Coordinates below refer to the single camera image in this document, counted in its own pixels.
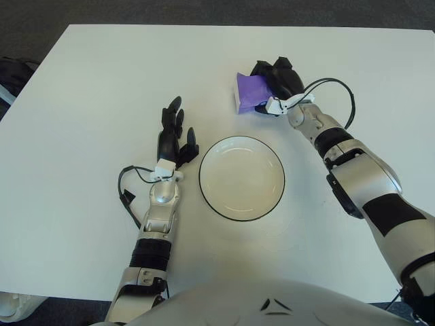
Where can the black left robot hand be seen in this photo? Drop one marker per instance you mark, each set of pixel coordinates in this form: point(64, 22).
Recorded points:
point(168, 144)

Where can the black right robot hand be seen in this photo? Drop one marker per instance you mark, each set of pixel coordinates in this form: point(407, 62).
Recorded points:
point(285, 81)

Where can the purple tissue paper pack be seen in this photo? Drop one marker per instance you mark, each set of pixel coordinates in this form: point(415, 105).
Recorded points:
point(251, 91)

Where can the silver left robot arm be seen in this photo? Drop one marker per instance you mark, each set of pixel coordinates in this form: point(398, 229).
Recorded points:
point(159, 210)

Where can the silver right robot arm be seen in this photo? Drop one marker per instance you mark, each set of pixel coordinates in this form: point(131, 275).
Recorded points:
point(367, 176)

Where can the white plate with black rim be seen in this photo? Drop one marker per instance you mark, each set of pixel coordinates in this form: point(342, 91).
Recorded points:
point(241, 180)

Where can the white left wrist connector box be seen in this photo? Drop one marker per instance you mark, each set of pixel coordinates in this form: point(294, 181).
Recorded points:
point(164, 168)

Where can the black bag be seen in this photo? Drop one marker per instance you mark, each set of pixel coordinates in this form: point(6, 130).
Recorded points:
point(13, 74)

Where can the grey robot torso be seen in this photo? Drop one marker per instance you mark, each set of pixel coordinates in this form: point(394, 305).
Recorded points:
point(255, 305)

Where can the white moulded plastic object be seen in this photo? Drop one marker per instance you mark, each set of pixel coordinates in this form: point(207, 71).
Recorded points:
point(17, 304)

